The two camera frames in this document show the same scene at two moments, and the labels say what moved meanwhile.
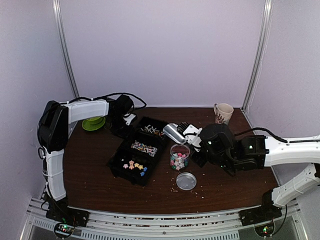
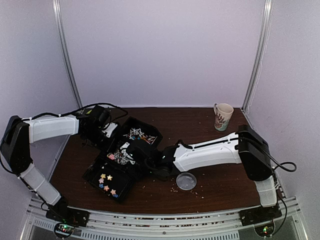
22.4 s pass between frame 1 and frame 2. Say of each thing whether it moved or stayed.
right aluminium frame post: stayed
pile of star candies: moved
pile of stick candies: moved
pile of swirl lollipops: moved
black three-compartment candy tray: moved
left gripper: moved
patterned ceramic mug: stayed
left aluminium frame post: stayed
